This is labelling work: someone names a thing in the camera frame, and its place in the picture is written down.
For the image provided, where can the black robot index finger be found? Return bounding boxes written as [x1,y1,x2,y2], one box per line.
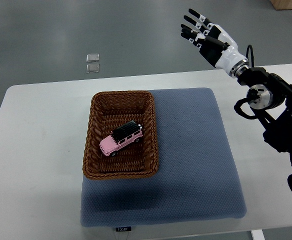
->
[188,8,214,27]

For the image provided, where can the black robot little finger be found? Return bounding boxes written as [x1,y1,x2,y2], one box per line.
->
[181,32,203,48]

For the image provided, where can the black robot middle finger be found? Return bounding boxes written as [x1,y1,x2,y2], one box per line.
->
[183,15,211,34]

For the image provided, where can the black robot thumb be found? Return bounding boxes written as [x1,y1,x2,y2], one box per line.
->
[195,33,230,48]

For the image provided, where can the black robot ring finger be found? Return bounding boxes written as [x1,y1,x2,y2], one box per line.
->
[181,24,203,38]

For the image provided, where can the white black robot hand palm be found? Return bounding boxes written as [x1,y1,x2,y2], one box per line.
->
[199,24,248,71]

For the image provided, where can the pink toy car black roof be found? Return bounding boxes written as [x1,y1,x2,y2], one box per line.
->
[99,120,143,157]

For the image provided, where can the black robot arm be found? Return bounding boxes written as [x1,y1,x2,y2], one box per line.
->
[181,9,292,165]

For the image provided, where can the brown wicker basket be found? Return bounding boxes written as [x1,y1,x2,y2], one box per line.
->
[82,90,159,180]

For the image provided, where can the wooden box corner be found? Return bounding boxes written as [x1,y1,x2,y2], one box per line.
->
[270,0,292,10]

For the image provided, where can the upper floor plate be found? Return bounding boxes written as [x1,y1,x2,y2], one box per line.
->
[86,53,99,63]

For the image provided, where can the blue grey cushion mat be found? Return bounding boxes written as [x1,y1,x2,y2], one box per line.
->
[81,88,247,227]

